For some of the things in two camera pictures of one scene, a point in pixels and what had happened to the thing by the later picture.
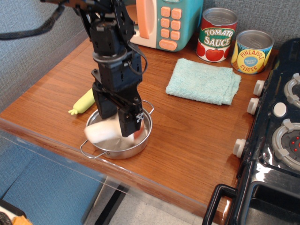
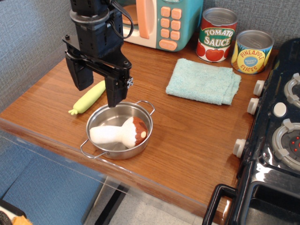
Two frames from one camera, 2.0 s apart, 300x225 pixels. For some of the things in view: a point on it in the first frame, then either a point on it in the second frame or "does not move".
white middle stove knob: (253, 105) does not move
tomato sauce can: (218, 26) does not move
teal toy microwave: (170, 25) does not move
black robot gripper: (116, 87) → (99, 41)
